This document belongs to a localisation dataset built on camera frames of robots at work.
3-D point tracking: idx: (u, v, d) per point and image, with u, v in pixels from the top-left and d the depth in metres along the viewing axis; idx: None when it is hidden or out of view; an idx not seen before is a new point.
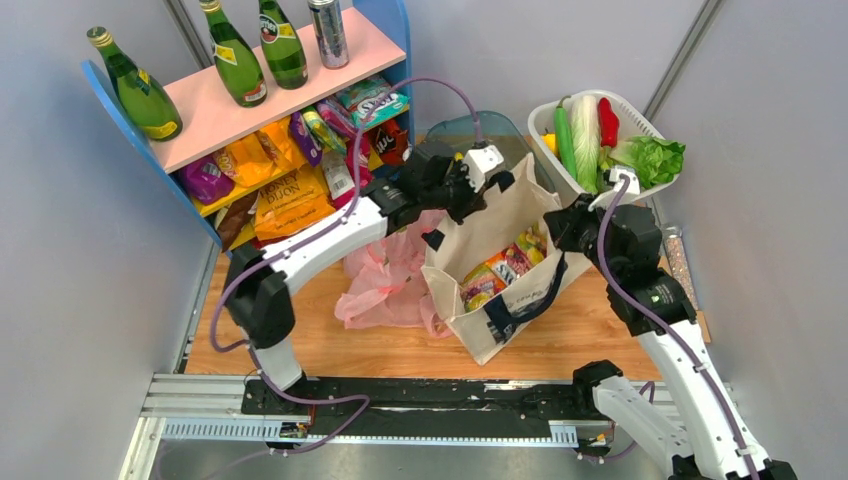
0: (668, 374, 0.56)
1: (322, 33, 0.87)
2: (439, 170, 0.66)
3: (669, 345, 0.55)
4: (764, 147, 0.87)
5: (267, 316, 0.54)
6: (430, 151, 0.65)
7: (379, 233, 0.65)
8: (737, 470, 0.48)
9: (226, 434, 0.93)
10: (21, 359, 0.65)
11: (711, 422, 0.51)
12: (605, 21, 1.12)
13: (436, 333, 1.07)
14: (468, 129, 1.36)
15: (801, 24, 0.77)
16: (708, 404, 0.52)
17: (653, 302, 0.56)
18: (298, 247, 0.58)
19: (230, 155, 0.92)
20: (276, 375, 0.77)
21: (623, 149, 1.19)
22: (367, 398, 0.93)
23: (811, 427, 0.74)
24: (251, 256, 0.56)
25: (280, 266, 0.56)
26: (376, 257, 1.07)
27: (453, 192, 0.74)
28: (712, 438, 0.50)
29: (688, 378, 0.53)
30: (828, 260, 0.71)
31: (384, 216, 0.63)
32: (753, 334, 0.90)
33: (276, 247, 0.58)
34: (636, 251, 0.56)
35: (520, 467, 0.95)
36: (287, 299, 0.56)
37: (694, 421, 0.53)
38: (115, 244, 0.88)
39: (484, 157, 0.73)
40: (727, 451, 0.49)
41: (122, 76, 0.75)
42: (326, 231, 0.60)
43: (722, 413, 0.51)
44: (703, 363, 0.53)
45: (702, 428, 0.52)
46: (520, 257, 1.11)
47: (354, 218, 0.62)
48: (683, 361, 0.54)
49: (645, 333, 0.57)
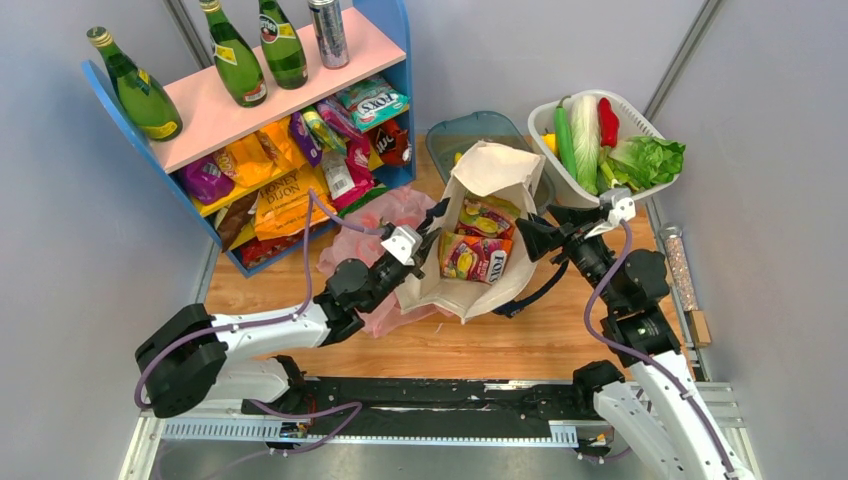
0: (658, 401, 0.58)
1: (322, 33, 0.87)
2: (359, 295, 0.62)
3: (655, 374, 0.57)
4: (764, 148, 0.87)
5: (180, 387, 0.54)
6: (339, 286, 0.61)
7: (317, 341, 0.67)
8: None
9: (226, 434, 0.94)
10: (22, 360, 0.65)
11: (700, 447, 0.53)
12: (605, 21, 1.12)
13: (451, 312, 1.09)
14: (468, 130, 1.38)
15: (801, 25, 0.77)
16: (696, 430, 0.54)
17: (640, 336, 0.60)
18: (247, 325, 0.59)
19: (230, 155, 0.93)
20: (252, 395, 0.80)
21: (623, 149, 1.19)
22: (359, 403, 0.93)
23: (810, 428, 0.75)
24: (199, 318, 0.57)
25: (224, 338, 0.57)
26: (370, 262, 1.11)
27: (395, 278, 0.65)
28: (701, 462, 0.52)
29: (676, 404, 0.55)
30: (828, 262, 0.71)
31: (327, 325, 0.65)
32: (752, 335, 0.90)
33: (226, 318, 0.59)
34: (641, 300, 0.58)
35: (520, 467, 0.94)
36: (208, 377, 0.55)
37: (684, 446, 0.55)
38: (115, 244, 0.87)
39: (395, 249, 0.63)
40: (716, 474, 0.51)
41: (123, 77, 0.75)
42: (275, 321, 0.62)
43: (710, 438, 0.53)
44: (690, 391, 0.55)
45: (692, 452, 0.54)
46: (473, 230, 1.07)
47: (303, 318, 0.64)
48: (670, 389, 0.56)
49: (635, 365, 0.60)
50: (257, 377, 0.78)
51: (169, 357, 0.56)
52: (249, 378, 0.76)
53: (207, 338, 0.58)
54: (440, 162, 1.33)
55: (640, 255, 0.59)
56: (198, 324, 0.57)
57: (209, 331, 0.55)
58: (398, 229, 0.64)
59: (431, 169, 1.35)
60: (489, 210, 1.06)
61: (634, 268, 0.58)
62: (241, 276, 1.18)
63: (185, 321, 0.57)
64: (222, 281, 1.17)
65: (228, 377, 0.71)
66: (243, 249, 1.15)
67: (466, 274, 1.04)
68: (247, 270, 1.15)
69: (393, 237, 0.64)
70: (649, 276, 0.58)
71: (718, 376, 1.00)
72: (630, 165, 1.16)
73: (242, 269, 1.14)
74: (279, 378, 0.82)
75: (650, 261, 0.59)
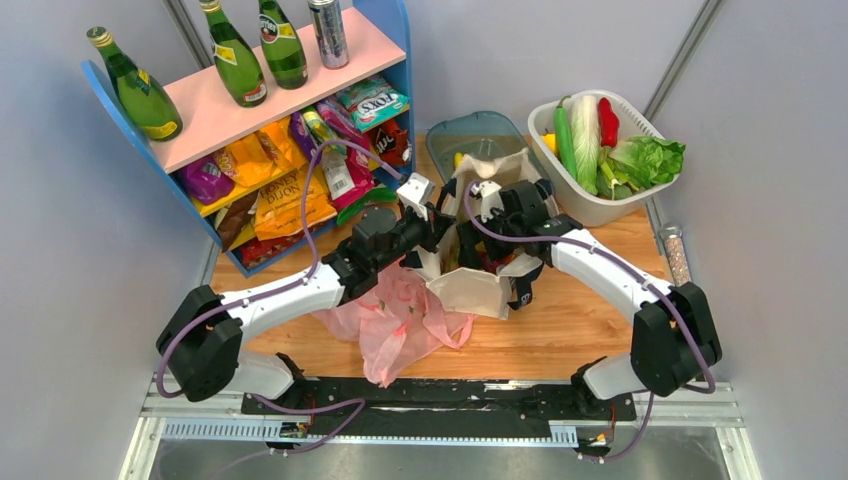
0: (580, 271, 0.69)
1: (322, 33, 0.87)
2: (383, 240, 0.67)
3: (564, 246, 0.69)
4: (765, 148, 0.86)
5: (211, 364, 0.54)
6: (368, 229, 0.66)
7: (334, 300, 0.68)
8: (646, 298, 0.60)
9: (226, 434, 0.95)
10: (22, 360, 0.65)
11: (616, 277, 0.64)
12: (604, 22, 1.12)
13: (455, 343, 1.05)
14: (468, 130, 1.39)
15: (802, 24, 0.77)
16: (609, 267, 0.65)
17: (547, 229, 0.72)
18: (257, 297, 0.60)
19: (230, 155, 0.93)
20: (260, 388, 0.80)
21: (623, 149, 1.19)
22: (361, 400, 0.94)
23: (808, 425, 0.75)
24: (211, 299, 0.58)
25: (237, 314, 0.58)
26: (371, 304, 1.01)
27: (407, 236, 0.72)
28: (621, 286, 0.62)
29: (589, 259, 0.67)
30: (828, 262, 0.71)
31: (341, 283, 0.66)
32: (751, 335, 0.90)
33: (236, 294, 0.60)
34: (522, 202, 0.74)
35: (520, 467, 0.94)
36: (235, 351, 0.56)
37: (607, 287, 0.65)
38: (116, 243, 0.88)
39: (410, 191, 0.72)
40: (635, 289, 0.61)
41: (122, 77, 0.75)
42: (287, 287, 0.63)
43: (620, 268, 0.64)
44: (593, 245, 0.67)
45: (613, 286, 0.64)
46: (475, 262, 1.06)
47: (314, 281, 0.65)
48: (580, 250, 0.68)
49: (552, 253, 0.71)
50: (266, 367, 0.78)
51: (184, 344, 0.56)
52: (261, 367, 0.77)
53: (218, 319, 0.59)
54: (440, 161, 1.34)
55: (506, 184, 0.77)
56: (206, 307, 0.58)
57: (222, 306, 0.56)
58: (412, 177, 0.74)
59: (431, 169, 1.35)
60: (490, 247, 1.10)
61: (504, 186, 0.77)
62: (241, 277, 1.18)
63: (192, 307, 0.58)
64: (222, 281, 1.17)
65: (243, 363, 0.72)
66: (243, 249, 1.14)
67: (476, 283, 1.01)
68: (247, 271, 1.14)
69: (410, 182, 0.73)
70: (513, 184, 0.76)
71: (717, 375, 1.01)
72: (630, 165, 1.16)
73: (242, 269, 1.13)
74: (284, 373, 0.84)
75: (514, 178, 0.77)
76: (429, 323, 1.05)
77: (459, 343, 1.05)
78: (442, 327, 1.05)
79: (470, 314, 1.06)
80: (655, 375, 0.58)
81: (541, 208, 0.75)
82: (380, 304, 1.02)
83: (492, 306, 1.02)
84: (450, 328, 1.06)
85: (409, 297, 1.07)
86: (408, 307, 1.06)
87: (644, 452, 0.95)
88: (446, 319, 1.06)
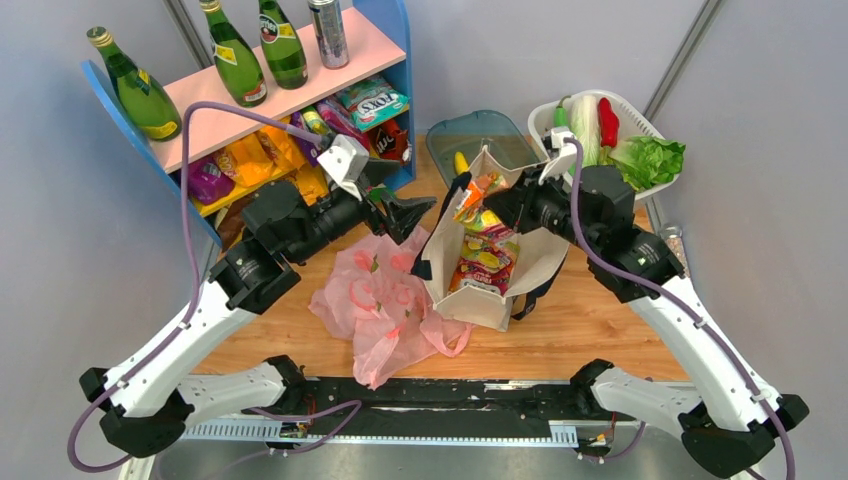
0: (670, 337, 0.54)
1: (322, 33, 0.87)
2: (285, 228, 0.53)
3: (665, 306, 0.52)
4: (765, 148, 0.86)
5: (126, 441, 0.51)
6: (260, 216, 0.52)
7: (248, 316, 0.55)
8: (756, 418, 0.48)
9: (226, 434, 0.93)
10: (22, 362, 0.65)
11: (723, 376, 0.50)
12: (604, 22, 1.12)
13: (451, 351, 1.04)
14: (468, 129, 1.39)
15: (802, 24, 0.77)
16: (715, 358, 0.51)
17: (641, 265, 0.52)
18: (135, 372, 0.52)
19: (230, 155, 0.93)
20: (252, 404, 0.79)
21: (622, 149, 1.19)
22: (359, 401, 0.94)
23: (808, 424, 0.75)
24: (90, 392, 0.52)
25: (119, 399, 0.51)
26: (367, 304, 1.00)
27: (330, 218, 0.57)
28: (727, 391, 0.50)
29: (691, 335, 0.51)
30: (827, 264, 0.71)
31: (231, 304, 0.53)
32: (750, 336, 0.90)
33: (117, 373, 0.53)
34: (612, 214, 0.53)
35: (520, 467, 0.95)
36: (139, 422, 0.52)
37: (705, 379, 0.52)
38: (115, 243, 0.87)
39: (332, 165, 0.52)
40: (744, 401, 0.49)
41: (123, 77, 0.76)
42: (169, 343, 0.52)
43: (733, 365, 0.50)
44: (704, 318, 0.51)
45: (713, 381, 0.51)
46: (475, 267, 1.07)
47: (198, 318, 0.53)
48: (682, 320, 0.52)
49: (637, 297, 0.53)
50: (241, 389, 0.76)
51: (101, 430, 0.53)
52: (232, 395, 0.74)
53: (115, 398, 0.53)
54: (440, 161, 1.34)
55: (585, 173, 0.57)
56: (92, 395, 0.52)
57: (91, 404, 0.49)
58: (336, 138, 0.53)
59: (431, 169, 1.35)
60: (490, 246, 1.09)
61: (587, 184, 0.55)
62: None
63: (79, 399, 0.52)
64: None
65: (209, 399, 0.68)
66: None
67: (483, 230, 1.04)
68: None
69: (331, 149, 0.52)
70: (605, 186, 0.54)
71: None
72: (630, 165, 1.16)
73: None
74: (272, 382, 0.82)
75: (597, 175, 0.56)
76: (425, 330, 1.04)
77: (452, 352, 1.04)
78: (438, 334, 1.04)
79: (467, 322, 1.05)
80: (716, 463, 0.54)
81: (630, 222, 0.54)
82: (375, 306, 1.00)
83: (493, 317, 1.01)
84: (446, 336, 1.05)
85: (408, 301, 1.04)
86: (405, 310, 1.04)
87: (644, 452, 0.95)
88: (443, 326, 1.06)
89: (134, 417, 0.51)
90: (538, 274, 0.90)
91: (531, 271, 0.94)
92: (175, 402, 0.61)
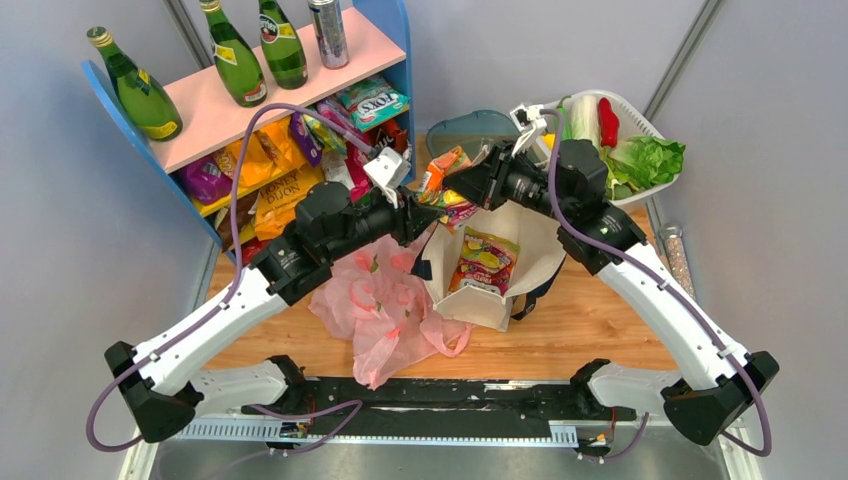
0: (636, 303, 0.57)
1: (322, 33, 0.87)
2: (333, 224, 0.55)
3: (628, 270, 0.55)
4: (765, 147, 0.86)
5: (144, 418, 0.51)
6: (314, 210, 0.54)
7: (280, 305, 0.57)
8: (724, 373, 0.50)
9: (227, 434, 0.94)
10: (22, 363, 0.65)
11: (690, 335, 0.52)
12: (604, 23, 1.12)
13: (451, 351, 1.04)
14: (468, 129, 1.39)
15: (802, 25, 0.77)
16: (682, 319, 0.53)
17: (603, 235, 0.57)
18: (168, 346, 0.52)
19: (230, 155, 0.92)
20: (252, 400, 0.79)
21: (623, 149, 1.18)
22: (359, 401, 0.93)
23: (809, 424, 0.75)
24: (117, 364, 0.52)
25: (148, 373, 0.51)
26: (367, 304, 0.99)
27: (369, 223, 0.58)
28: (694, 349, 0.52)
29: (654, 296, 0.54)
30: (827, 264, 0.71)
31: (271, 293, 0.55)
32: (753, 335, 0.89)
33: (149, 346, 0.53)
34: (586, 188, 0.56)
35: (520, 466, 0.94)
36: (163, 399, 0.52)
37: (673, 340, 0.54)
38: (114, 242, 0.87)
39: (376, 170, 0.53)
40: (710, 357, 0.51)
41: (122, 76, 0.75)
42: (203, 322, 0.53)
43: (696, 321, 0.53)
44: (666, 280, 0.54)
45: (681, 342, 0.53)
46: (476, 268, 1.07)
47: (237, 300, 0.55)
48: (646, 282, 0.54)
49: (603, 267, 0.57)
50: (246, 382, 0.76)
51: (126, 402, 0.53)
52: (240, 386, 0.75)
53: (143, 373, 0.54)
54: None
55: (568, 147, 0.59)
56: (123, 366, 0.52)
57: (123, 372, 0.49)
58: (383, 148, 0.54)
59: None
60: (490, 246, 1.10)
61: (566, 159, 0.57)
62: None
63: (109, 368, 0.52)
64: (222, 282, 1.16)
65: (218, 389, 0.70)
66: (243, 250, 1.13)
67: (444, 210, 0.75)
68: None
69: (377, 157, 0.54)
70: (581, 162, 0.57)
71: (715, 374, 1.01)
72: (630, 166, 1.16)
73: None
74: (274, 380, 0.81)
75: (578, 149, 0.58)
76: (426, 329, 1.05)
77: (452, 352, 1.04)
78: (438, 334, 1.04)
79: (467, 322, 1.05)
80: (696, 431, 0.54)
81: (601, 195, 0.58)
82: (375, 306, 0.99)
83: (493, 317, 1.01)
84: (446, 336, 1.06)
85: (408, 301, 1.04)
86: (405, 310, 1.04)
87: (644, 452, 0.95)
88: (443, 326, 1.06)
89: (159, 393, 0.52)
90: (540, 274, 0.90)
91: (531, 271, 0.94)
92: (187, 390, 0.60)
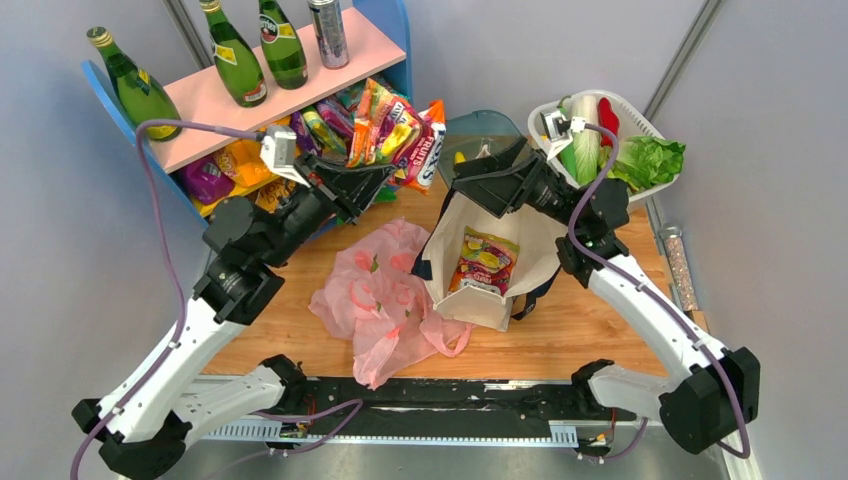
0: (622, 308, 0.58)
1: (322, 33, 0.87)
2: (251, 243, 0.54)
3: (607, 276, 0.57)
4: (765, 147, 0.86)
5: (128, 469, 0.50)
6: (221, 237, 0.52)
7: (235, 329, 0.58)
8: (698, 363, 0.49)
9: (227, 434, 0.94)
10: (21, 362, 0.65)
11: (664, 328, 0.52)
12: (604, 22, 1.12)
13: (451, 351, 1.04)
14: (467, 129, 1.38)
15: (802, 24, 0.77)
16: (657, 315, 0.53)
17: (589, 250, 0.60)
18: (130, 396, 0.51)
19: (230, 155, 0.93)
20: (252, 408, 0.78)
21: (622, 149, 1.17)
22: (359, 401, 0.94)
23: (808, 424, 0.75)
24: (84, 422, 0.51)
25: (116, 426, 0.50)
26: (367, 304, 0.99)
27: (298, 215, 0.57)
28: (669, 341, 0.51)
29: (633, 298, 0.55)
30: (827, 263, 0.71)
31: (218, 321, 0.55)
32: (752, 335, 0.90)
33: (110, 401, 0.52)
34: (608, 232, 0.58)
35: (520, 467, 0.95)
36: (141, 445, 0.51)
37: (651, 335, 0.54)
38: (114, 242, 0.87)
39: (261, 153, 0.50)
40: (685, 350, 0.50)
41: (122, 77, 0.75)
42: (158, 365, 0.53)
43: (668, 315, 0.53)
44: (642, 281, 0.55)
45: (658, 336, 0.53)
46: (476, 267, 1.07)
47: (187, 337, 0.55)
48: (624, 285, 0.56)
49: (591, 277, 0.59)
50: (241, 395, 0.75)
51: None
52: (234, 401, 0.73)
53: None
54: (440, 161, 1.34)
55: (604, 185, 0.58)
56: (90, 425, 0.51)
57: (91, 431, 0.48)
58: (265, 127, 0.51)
59: None
60: (490, 246, 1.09)
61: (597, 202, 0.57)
62: None
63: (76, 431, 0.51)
64: None
65: (207, 412, 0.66)
66: None
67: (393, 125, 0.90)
68: None
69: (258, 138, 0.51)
70: (611, 208, 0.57)
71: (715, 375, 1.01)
72: (630, 165, 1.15)
73: None
74: (269, 384, 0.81)
75: (614, 192, 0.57)
76: (426, 330, 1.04)
77: (452, 352, 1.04)
78: (438, 334, 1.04)
79: (467, 322, 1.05)
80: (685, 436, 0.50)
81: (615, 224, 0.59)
82: (376, 306, 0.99)
83: (494, 317, 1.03)
84: (446, 336, 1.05)
85: (408, 301, 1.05)
86: (405, 310, 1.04)
87: (644, 452, 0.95)
88: (443, 327, 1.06)
89: (134, 441, 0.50)
90: (538, 275, 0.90)
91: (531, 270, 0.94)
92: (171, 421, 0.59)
